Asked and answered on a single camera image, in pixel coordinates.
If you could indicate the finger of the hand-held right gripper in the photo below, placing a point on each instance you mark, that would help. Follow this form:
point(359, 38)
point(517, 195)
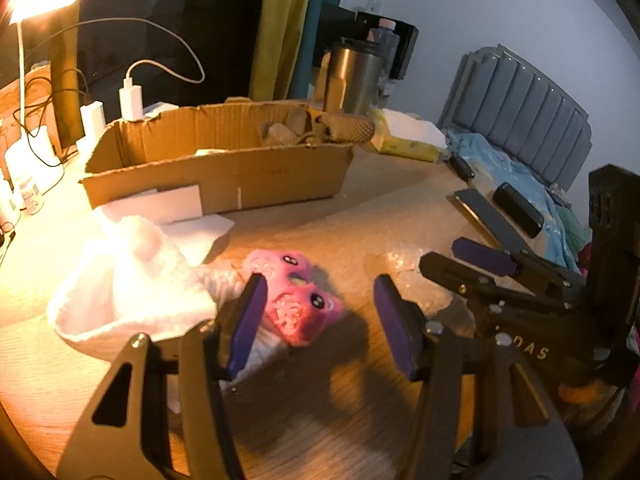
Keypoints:
point(450, 270)
point(480, 255)

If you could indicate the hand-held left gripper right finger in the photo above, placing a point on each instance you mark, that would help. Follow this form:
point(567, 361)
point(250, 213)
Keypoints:
point(395, 330)

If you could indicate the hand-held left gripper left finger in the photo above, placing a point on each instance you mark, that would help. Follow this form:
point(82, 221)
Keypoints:
point(247, 320)

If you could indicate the pink plush toy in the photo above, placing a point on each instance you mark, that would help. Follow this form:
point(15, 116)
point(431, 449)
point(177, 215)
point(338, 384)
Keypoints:
point(295, 310)

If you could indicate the white towel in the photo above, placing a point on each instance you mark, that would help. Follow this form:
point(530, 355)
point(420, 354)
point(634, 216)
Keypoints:
point(140, 285)

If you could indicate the cardboard box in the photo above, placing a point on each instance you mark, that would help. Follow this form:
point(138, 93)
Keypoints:
point(225, 175)

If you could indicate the black smartphone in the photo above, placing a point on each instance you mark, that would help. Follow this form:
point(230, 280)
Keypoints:
point(490, 220)

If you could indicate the clear bubble wrap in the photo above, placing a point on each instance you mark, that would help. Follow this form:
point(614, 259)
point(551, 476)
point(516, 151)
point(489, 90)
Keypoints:
point(405, 265)

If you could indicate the black case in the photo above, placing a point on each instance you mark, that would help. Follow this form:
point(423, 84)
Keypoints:
point(517, 207)

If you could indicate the small black device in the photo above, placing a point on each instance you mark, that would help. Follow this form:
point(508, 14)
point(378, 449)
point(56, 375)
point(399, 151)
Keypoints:
point(461, 166)

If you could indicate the blue blanket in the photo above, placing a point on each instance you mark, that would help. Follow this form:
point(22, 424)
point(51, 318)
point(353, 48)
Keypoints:
point(500, 165)

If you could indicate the white foam sheet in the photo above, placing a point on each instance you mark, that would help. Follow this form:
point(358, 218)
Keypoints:
point(200, 230)

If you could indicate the yellow tissue pack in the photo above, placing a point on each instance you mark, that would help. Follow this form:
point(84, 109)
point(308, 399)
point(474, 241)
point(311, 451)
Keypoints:
point(405, 135)

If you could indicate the grey padded headboard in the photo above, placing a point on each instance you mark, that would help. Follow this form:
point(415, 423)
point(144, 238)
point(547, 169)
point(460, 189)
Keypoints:
point(520, 105)

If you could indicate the honeycomb packing paper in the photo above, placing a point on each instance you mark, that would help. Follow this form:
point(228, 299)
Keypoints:
point(345, 127)

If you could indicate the steel tumbler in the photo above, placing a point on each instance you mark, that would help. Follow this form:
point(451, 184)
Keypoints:
point(355, 80)

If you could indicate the black box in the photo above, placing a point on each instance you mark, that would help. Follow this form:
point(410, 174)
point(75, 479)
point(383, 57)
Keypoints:
point(407, 45)

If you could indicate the clear water bottle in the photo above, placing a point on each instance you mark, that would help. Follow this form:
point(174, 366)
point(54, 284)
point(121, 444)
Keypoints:
point(387, 45)

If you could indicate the white charger plug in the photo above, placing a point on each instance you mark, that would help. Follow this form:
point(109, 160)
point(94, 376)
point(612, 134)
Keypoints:
point(131, 100)
point(94, 120)

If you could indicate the small white bottle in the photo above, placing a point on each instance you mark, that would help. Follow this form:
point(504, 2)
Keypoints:
point(30, 195)

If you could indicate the yellow curtain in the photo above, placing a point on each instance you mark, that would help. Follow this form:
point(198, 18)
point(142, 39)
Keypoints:
point(280, 25)

